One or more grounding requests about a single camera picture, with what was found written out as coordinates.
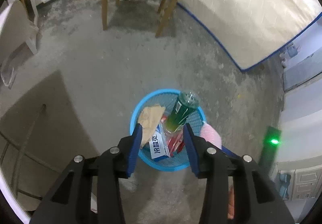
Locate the green plastic bottle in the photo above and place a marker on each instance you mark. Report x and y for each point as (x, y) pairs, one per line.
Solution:
(182, 113)

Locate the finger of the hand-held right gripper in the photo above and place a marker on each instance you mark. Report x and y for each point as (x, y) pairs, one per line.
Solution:
(230, 155)

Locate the white cabinet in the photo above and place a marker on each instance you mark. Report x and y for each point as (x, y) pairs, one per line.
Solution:
(304, 178)

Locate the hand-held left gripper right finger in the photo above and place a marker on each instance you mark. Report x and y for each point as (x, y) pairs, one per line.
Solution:
(190, 149)

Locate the blue and white carton box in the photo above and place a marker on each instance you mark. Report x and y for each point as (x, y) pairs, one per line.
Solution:
(158, 148)

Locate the blue plastic mesh wastebasket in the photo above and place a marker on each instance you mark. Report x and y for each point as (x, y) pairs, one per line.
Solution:
(166, 163)

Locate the brown paper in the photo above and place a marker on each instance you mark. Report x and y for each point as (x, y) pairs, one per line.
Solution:
(151, 119)

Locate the white mattress with blue edge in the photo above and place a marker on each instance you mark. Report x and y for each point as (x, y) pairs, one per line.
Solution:
(251, 12)

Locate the red snack bag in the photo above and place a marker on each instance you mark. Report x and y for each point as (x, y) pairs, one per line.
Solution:
(174, 144)

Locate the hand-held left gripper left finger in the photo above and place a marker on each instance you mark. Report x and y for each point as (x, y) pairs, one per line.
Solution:
(134, 149)

